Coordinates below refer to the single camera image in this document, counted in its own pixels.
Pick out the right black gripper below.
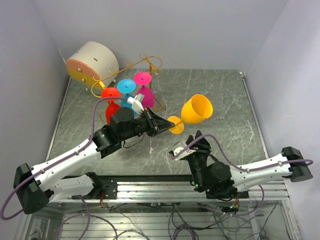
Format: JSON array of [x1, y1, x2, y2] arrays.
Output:
[[185, 130, 211, 190]]

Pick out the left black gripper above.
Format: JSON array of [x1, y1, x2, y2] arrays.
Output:
[[119, 106, 175, 142]]

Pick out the yellow plastic wine glass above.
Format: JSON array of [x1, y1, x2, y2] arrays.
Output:
[[167, 94, 214, 135]]

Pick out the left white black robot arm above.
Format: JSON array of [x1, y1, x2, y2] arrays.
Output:
[[13, 107, 175, 215]]

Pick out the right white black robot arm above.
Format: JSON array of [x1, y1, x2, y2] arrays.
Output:
[[182, 131, 313, 199]]

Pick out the magenta plastic wine glass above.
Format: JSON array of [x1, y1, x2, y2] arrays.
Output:
[[133, 71, 155, 108]]

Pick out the blue plastic wine glass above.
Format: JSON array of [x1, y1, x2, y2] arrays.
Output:
[[116, 79, 137, 116]]

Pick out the red plastic wine glass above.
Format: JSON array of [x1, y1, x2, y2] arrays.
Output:
[[101, 87, 121, 124]]

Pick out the beige cylindrical toy box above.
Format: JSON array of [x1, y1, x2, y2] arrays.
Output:
[[66, 41, 119, 91]]

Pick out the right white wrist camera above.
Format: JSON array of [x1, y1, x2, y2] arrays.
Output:
[[169, 141, 197, 161]]

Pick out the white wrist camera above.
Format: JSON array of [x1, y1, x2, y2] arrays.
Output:
[[169, 141, 197, 161], [127, 93, 145, 116]]

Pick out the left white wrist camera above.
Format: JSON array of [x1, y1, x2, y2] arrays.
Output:
[[127, 93, 145, 116]]

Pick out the gold wire wine glass rack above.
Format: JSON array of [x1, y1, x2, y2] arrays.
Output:
[[93, 53, 163, 108]]

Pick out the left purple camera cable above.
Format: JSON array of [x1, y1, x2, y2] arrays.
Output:
[[0, 97, 131, 221]]

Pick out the purple camera cable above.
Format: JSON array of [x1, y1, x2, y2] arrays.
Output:
[[169, 134, 315, 173], [0, 97, 131, 221]]

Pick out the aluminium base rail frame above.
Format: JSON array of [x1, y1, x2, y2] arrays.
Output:
[[20, 181, 302, 240]]

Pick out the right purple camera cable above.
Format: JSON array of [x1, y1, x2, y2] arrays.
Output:
[[169, 134, 315, 173]]

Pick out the loose cables under frame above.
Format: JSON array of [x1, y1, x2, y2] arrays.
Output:
[[57, 197, 278, 240]]

